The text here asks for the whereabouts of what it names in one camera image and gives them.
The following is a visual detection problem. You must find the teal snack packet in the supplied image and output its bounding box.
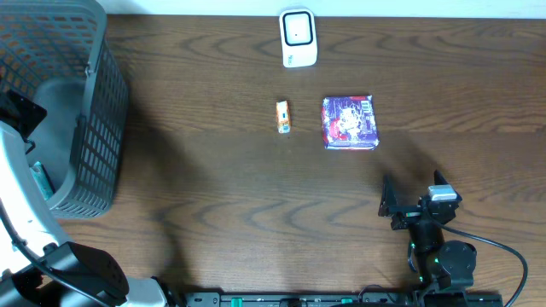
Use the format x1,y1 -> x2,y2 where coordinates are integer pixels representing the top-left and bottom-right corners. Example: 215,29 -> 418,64
30,161 -> 55,200

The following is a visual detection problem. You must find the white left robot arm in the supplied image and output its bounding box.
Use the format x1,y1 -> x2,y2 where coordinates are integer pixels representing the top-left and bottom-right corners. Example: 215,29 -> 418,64
1,90 -> 178,306

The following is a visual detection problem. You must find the purple pad package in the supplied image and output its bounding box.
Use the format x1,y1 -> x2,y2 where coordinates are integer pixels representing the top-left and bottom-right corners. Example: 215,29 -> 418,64
322,95 -> 380,150

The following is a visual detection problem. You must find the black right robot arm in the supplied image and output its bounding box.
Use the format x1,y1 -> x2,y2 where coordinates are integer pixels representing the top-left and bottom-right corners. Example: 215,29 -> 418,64
378,171 -> 477,292

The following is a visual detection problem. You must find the dark grey plastic basket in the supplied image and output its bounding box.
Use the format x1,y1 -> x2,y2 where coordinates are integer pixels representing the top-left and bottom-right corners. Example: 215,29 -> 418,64
1,1 -> 129,219

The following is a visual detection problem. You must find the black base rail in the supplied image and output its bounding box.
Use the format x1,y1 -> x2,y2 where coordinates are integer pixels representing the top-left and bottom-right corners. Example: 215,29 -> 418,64
184,289 -> 503,307

